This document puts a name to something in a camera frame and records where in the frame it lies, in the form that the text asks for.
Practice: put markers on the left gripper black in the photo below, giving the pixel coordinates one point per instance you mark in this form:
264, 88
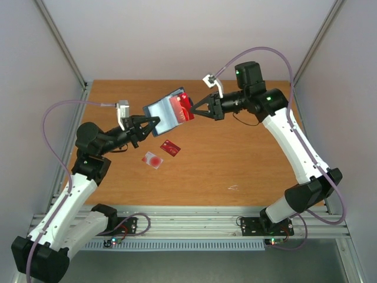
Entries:
133, 127

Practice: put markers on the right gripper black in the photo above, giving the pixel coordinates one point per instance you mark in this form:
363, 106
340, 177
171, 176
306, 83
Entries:
217, 107

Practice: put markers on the blue card holder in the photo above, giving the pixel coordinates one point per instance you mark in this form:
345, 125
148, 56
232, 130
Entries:
163, 109

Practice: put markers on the white card red circle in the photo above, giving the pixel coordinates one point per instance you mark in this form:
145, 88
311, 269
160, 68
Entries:
152, 160

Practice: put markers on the red VIP card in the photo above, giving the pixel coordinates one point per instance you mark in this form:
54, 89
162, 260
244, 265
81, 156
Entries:
170, 148

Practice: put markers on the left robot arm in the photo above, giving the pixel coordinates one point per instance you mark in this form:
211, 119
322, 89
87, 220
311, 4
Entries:
46, 252

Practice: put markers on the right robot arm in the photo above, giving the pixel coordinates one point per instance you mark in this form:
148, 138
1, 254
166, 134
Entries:
315, 179

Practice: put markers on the left circuit board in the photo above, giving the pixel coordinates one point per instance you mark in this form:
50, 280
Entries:
110, 243

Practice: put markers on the circuit board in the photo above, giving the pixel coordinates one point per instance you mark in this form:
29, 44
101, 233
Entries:
275, 241
110, 243

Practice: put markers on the right circuit board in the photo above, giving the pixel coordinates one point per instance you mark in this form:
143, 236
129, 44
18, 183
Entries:
275, 241

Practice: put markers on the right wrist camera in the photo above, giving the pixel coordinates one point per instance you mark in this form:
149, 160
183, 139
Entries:
211, 81

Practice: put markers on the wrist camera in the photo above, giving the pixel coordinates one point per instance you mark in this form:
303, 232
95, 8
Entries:
211, 81
122, 112

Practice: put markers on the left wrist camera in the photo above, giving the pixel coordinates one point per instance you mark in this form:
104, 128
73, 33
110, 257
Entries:
122, 112

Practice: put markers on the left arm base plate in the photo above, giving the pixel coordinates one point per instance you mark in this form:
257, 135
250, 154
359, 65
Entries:
128, 227

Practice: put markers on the aluminium rail frame front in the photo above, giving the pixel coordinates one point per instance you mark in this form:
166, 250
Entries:
199, 222

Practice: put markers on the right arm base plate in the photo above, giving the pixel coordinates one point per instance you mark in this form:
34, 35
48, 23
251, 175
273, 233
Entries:
250, 226

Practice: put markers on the blue slotted cable duct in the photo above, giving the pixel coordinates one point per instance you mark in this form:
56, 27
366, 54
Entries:
163, 245

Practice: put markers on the left rear aluminium post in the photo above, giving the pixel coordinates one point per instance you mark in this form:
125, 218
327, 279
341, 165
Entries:
43, 10

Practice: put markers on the aluminium post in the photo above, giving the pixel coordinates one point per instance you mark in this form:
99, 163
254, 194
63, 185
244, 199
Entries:
319, 37
43, 10

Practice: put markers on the right rear aluminium post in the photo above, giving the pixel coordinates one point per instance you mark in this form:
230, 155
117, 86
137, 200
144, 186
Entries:
319, 37

